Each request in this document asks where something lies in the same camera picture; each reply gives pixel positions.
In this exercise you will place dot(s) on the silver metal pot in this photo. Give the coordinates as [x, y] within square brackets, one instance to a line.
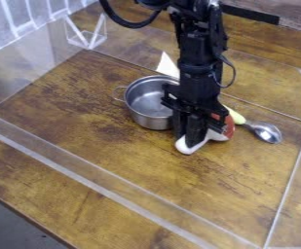
[143, 99]

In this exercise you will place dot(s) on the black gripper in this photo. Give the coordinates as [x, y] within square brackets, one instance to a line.
[196, 100]

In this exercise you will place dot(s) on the black bar in background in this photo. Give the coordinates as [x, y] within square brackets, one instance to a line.
[255, 15]

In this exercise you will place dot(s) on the green handled metal spoon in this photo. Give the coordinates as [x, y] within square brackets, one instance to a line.
[265, 131]

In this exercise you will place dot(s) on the white red plush mushroom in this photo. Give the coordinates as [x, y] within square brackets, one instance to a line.
[220, 136]

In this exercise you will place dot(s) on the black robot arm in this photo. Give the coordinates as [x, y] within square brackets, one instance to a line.
[201, 38]

